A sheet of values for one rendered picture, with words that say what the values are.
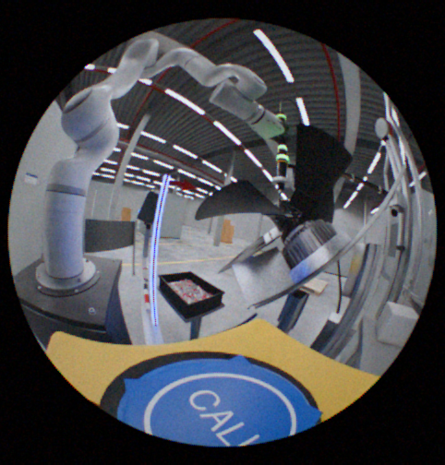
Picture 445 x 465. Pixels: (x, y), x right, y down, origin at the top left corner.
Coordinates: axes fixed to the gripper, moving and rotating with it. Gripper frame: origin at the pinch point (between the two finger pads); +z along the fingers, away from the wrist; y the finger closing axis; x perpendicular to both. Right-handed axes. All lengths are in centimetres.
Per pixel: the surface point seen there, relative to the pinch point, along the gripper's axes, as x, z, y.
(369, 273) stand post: -44, 10, 34
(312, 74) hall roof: 444, 170, 26
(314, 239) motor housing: -38.0, 0.5, 13.8
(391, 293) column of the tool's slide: -54, 38, 57
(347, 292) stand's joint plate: -54, 18, 29
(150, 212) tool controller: -38, -36, -57
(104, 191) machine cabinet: 22, -255, -543
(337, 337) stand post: -68, 10, 33
